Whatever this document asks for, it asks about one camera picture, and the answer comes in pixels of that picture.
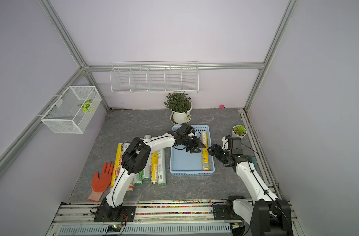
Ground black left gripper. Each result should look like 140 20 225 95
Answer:
182 136 207 153

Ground yellow plastic wrap roll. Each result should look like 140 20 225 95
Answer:
201 131 209 171

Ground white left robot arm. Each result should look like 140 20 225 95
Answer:
98 123 206 219

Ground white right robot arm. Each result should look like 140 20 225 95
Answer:
208 135 293 236

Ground blue plastic basket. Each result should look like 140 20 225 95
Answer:
169 124 216 177

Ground small potted succulent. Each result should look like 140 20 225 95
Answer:
231 125 247 139

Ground large potted green plant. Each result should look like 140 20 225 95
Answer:
164 92 192 124

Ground white vent grille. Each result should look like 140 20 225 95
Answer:
56 223 232 236

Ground orange work glove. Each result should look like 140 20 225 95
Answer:
88 162 114 202

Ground green leaf toy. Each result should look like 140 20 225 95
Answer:
78 99 95 113

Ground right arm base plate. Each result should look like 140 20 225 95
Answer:
210 203 243 221

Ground white wire wall shelf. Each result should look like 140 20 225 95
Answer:
110 61 200 93

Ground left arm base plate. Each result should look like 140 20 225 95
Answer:
94 205 136 223

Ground white mesh wall basket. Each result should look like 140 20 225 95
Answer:
41 86 102 134

